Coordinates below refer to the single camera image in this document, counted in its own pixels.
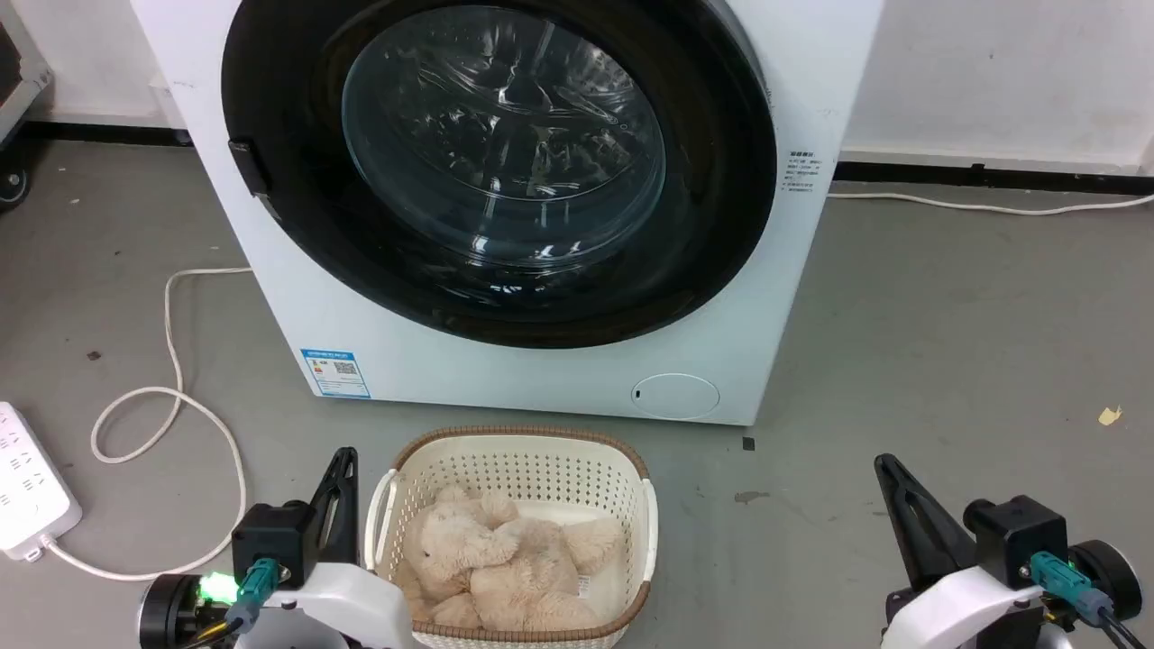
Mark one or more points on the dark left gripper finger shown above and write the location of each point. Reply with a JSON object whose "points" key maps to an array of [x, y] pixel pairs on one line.
{"points": [[348, 514], [323, 514]]}

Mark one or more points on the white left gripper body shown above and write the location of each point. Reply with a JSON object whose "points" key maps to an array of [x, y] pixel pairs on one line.
{"points": [[347, 608]]}

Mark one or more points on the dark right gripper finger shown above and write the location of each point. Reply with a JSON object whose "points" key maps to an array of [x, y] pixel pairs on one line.
{"points": [[906, 532], [947, 541]]}

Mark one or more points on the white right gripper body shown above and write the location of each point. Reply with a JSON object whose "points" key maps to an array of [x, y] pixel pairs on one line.
{"points": [[969, 613]]}

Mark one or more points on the black round glass washer door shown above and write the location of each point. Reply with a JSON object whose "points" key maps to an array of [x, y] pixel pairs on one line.
{"points": [[505, 162]]}

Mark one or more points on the white washing machine body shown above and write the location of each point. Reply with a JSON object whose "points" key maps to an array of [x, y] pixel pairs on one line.
{"points": [[505, 379]]}

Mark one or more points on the blue energy label sticker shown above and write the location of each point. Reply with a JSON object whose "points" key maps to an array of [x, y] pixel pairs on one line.
{"points": [[335, 373]]}

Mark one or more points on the beige plush teddy bear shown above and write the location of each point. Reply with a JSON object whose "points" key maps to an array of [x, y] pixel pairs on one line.
{"points": [[505, 568]]}

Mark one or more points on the white laundry basket brown rim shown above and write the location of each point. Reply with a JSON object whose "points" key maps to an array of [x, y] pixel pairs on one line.
{"points": [[518, 469]]}

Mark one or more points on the yellow paper scrap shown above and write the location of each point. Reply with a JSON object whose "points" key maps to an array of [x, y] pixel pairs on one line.
{"points": [[1110, 415]]}

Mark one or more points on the round white filter cover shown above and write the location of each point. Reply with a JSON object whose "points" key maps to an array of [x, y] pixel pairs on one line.
{"points": [[675, 396]]}

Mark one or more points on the white power strip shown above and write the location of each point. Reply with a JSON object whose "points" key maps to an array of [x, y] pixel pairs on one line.
{"points": [[27, 500]]}

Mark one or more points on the grey cart with black wheel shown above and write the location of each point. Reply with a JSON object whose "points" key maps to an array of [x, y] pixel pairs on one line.
{"points": [[16, 99]]}

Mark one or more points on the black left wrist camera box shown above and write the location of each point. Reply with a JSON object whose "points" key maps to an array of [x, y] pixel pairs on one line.
{"points": [[273, 541]]}

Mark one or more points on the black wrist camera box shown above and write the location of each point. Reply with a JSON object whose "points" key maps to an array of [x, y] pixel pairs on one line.
{"points": [[273, 541], [1014, 541]]}

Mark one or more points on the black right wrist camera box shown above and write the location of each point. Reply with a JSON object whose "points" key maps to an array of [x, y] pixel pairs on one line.
{"points": [[1014, 541]]}

